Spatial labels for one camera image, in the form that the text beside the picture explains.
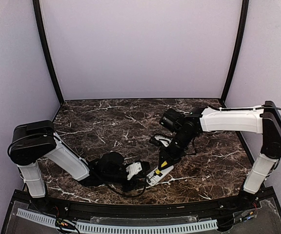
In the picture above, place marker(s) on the black frame post left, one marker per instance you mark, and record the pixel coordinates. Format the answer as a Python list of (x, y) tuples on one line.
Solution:
[(46, 50)]

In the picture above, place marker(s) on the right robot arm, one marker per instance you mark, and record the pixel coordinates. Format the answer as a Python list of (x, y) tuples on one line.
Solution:
[(263, 119)]

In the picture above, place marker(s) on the white slotted cable duct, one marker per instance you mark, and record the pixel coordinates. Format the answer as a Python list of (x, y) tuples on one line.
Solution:
[(121, 226)]

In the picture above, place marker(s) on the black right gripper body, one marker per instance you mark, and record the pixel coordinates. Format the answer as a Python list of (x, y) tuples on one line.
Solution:
[(168, 154)]

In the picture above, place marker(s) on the black frame post right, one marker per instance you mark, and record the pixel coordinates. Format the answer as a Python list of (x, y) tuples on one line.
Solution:
[(236, 51)]

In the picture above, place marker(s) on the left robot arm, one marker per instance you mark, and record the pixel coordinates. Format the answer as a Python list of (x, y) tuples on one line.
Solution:
[(35, 140)]

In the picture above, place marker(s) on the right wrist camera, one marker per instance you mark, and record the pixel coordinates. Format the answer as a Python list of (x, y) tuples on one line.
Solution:
[(160, 140)]

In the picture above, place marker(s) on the yellow handled screwdriver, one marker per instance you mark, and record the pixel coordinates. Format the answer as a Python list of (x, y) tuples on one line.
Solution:
[(156, 175)]

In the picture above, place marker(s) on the black front table rail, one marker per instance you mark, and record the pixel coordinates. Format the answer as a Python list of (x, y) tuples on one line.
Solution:
[(218, 208)]

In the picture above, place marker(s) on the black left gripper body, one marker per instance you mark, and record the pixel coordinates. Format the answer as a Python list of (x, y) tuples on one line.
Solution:
[(127, 183)]

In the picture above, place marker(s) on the white remote control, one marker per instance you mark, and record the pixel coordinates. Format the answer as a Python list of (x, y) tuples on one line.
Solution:
[(164, 172)]

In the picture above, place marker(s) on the black frame post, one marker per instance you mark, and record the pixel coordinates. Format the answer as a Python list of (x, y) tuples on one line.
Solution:
[(46, 50), (236, 51)]

